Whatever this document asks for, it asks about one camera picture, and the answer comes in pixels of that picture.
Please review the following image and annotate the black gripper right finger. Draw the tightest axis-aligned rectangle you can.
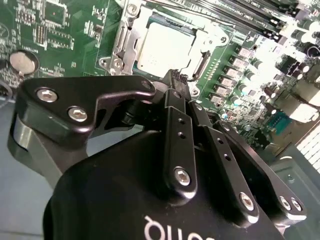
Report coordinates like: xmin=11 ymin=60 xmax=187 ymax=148
xmin=179 ymin=71 xmax=308 ymax=229

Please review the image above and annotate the metal socket cover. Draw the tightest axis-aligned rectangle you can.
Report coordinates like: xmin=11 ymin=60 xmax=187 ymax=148
xmin=123 ymin=6 xmax=235 ymax=76

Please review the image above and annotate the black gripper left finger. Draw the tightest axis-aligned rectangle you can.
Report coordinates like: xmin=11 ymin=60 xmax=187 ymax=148
xmin=6 ymin=69 xmax=199 ymax=201

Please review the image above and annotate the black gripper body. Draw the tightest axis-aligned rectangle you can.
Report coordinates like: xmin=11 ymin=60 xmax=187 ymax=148
xmin=42 ymin=129 xmax=286 ymax=240

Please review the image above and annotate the silver CPU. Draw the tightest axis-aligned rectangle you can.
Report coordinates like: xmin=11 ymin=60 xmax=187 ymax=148
xmin=136 ymin=23 xmax=198 ymax=70

